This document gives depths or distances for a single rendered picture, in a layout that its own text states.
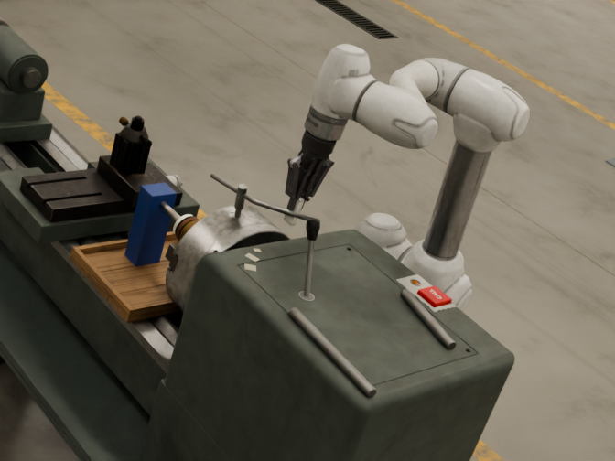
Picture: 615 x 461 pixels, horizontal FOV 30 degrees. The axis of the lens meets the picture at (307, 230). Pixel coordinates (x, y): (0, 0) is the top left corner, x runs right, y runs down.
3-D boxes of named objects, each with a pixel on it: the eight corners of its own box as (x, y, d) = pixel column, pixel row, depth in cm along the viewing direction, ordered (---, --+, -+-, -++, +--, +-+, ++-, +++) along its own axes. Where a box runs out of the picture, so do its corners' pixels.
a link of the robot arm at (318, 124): (302, 101, 256) (294, 124, 259) (328, 121, 251) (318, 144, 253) (331, 101, 262) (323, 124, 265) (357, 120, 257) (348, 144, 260)
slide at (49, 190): (179, 205, 339) (183, 192, 337) (49, 223, 311) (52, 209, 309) (147, 175, 350) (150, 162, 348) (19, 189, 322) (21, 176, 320)
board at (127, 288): (238, 299, 316) (241, 287, 314) (126, 323, 292) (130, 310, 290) (178, 241, 333) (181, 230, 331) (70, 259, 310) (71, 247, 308)
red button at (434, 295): (449, 305, 267) (452, 299, 266) (432, 310, 263) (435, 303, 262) (432, 292, 271) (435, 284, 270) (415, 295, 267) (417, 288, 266)
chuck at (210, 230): (277, 310, 302) (298, 210, 285) (177, 344, 284) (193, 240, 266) (257, 291, 308) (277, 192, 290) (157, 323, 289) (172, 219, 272)
